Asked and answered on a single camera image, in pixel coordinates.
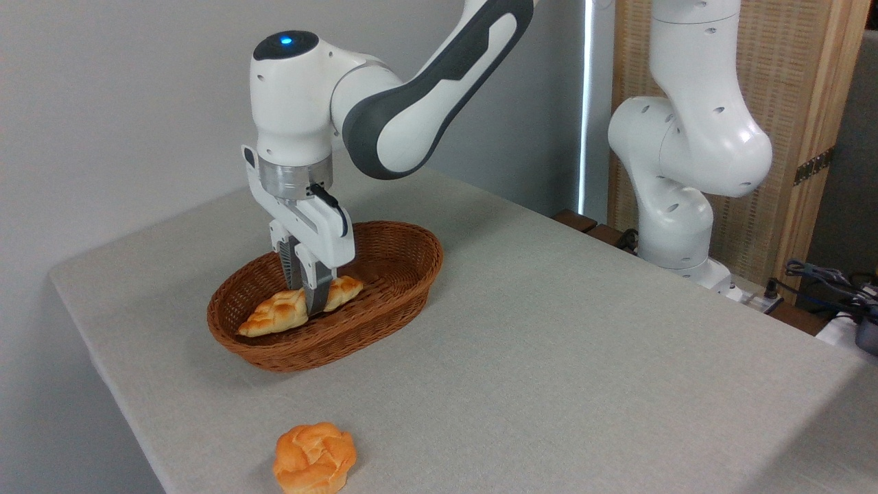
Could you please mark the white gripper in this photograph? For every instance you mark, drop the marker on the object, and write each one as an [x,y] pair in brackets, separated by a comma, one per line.
[322,237]

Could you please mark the long braided bread loaf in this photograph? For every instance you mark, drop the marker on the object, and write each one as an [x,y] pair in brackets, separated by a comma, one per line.
[274,312]

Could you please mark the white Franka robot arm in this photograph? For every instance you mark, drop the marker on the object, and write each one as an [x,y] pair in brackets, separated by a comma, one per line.
[302,103]

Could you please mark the round orange bread bun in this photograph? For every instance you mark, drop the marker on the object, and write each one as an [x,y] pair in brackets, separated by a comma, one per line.
[314,458]

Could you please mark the brown wicker oval basket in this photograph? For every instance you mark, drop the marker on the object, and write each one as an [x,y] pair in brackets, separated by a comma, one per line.
[405,291]

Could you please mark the brown wooden board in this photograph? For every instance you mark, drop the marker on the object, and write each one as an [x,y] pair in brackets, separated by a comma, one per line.
[576,219]

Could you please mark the grey tablecloth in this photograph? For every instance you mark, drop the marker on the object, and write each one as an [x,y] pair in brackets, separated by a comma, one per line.
[583,357]

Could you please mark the white power strip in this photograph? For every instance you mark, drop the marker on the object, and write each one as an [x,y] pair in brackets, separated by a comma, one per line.
[751,298]

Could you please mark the wooden woven folding screen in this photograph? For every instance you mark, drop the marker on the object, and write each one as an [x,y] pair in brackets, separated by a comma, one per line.
[789,68]

